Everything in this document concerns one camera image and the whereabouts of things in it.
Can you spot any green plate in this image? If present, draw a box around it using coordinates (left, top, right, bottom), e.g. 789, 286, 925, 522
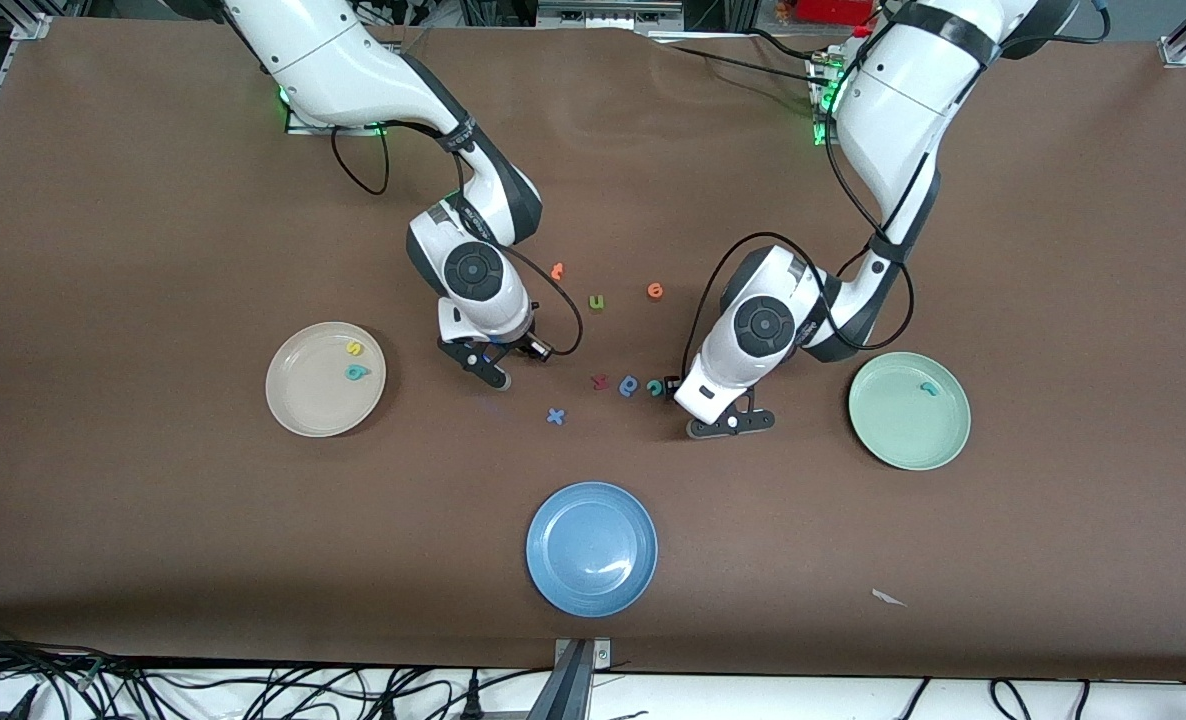
848, 351, 972, 472

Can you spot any beige brown plate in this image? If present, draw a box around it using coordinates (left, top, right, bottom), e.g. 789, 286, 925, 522
265, 321, 388, 438

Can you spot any blue plate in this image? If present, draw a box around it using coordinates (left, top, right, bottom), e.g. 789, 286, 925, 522
525, 481, 659, 618

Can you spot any grey metal box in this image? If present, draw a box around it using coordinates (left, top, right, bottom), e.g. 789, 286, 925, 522
536, 0, 686, 31

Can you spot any red box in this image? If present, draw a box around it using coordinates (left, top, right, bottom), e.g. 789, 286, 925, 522
796, 0, 876, 26

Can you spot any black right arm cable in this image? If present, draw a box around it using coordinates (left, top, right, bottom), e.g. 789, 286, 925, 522
331, 122, 585, 359

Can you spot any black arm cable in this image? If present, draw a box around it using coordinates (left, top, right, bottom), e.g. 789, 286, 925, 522
681, 0, 1114, 376
331, 122, 585, 359

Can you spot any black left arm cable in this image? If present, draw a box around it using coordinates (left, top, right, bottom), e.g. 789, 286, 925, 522
681, 0, 1114, 376

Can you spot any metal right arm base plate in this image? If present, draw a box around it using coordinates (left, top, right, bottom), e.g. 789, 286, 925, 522
283, 95, 394, 136

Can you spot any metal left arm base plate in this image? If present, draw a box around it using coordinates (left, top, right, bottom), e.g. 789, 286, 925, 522
808, 45, 849, 148

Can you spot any grey metal camera mount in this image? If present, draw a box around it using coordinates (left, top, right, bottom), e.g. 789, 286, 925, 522
528, 638, 614, 720

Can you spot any black base cable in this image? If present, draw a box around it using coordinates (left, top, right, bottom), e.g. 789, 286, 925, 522
748, 28, 829, 66
653, 38, 834, 91

